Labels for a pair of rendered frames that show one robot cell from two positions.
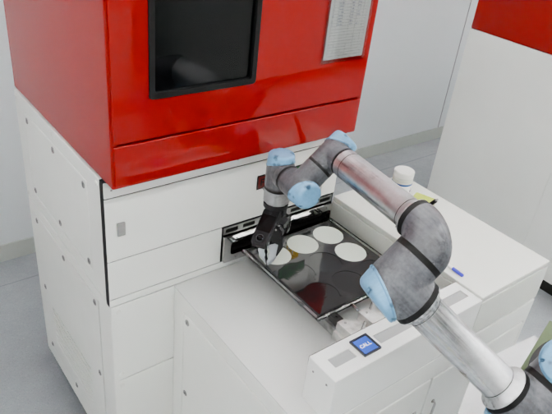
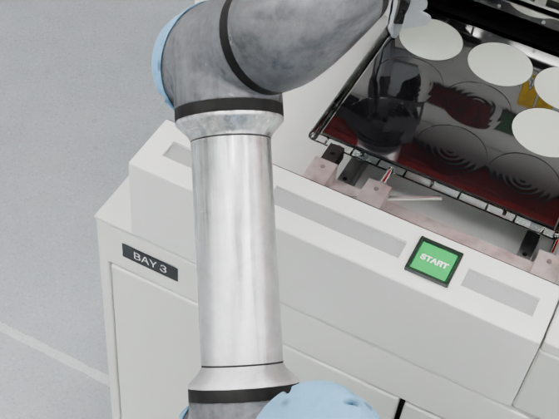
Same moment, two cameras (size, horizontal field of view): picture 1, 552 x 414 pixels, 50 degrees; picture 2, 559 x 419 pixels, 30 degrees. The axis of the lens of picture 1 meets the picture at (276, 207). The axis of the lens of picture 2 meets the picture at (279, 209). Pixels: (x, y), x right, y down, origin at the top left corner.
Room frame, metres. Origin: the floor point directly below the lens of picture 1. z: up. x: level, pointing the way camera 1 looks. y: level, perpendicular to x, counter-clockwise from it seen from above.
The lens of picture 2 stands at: (0.70, -1.07, 1.93)
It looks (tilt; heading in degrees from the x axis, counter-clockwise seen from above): 49 degrees down; 62
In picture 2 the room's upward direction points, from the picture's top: 7 degrees clockwise
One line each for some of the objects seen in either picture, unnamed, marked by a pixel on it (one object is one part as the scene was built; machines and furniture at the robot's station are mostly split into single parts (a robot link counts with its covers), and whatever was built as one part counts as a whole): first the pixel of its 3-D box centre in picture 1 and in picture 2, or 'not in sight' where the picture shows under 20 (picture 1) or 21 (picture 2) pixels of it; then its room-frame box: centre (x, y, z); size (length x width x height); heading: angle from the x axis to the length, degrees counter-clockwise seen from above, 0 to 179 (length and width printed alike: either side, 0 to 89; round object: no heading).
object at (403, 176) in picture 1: (402, 181); not in sight; (1.84, -0.43, 1.01); 0.07 x 0.07 x 0.10
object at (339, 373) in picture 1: (397, 346); (332, 258); (1.16, -0.36, 0.89); 0.55 x 0.09 x 0.14; 131
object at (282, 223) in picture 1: (274, 218); not in sight; (1.44, 0.00, 1.06); 0.09 x 0.08 x 0.12; 160
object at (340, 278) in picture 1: (324, 262); (476, 105); (1.47, -0.17, 0.90); 0.34 x 0.34 x 0.01; 41
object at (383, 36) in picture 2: (278, 282); (363, 64); (1.35, -0.03, 0.90); 0.37 x 0.01 x 0.01; 41
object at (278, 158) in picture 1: (280, 171); not in sight; (1.43, 0.00, 1.21); 0.09 x 0.08 x 0.11; 33
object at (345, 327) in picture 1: (351, 332); (313, 184); (1.18, -0.24, 0.89); 0.08 x 0.03 x 0.03; 41
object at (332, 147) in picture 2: (336, 319); (332, 156); (1.23, -0.20, 0.90); 0.04 x 0.02 x 0.03; 41
